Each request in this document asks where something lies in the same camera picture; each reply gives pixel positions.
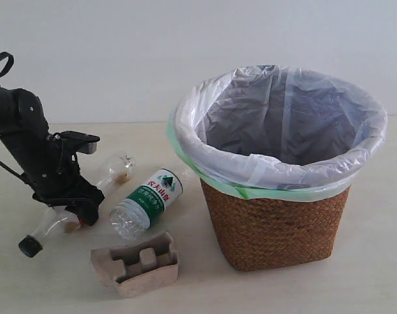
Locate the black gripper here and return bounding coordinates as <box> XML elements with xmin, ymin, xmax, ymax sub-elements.
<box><xmin>31</xmin><ymin>143</ymin><xmax>105</xmax><ymax>226</ymax></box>

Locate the red label clear bottle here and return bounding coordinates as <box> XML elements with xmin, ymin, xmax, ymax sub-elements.
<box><xmin>18</xmin><ymin>151</ymin><xmax>137</xmax><ymax>258</ymax></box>

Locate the green label water bottle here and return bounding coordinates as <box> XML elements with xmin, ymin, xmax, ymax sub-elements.
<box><xmin>109</xmin><ymin>166</ymin><xmax>193</xmax><ymax>241</ymax></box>

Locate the grey pulp cardboard tray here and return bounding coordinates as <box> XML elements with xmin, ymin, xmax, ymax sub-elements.
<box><xmin>90</xmin><ymin>232</ymin><xmax>179</xmax><ymax>298</ymax></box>

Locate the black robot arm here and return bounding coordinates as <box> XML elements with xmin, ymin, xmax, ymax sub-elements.
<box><xmin>0</xmin><ymin>87</ymin><xmax>105</xmax><ymax>226</ymax></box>

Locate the woven wicker waste basket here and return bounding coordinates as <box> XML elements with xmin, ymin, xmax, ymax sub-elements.
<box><xmin>201</xmin><ymin>182</ymin><xmax>349</xmax><ymax>271</ymax></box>

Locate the white plastic bin liner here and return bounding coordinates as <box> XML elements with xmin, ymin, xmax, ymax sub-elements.
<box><xmin>167</xmin><ymin>65</ymin><xmax>388</xmax><ymax>202</ymax></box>

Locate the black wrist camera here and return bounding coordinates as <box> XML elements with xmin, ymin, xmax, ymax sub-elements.
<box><xmin>46</xmin><ymin>130</ymin><xmax>100</xmax><ymax>154</ymax></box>

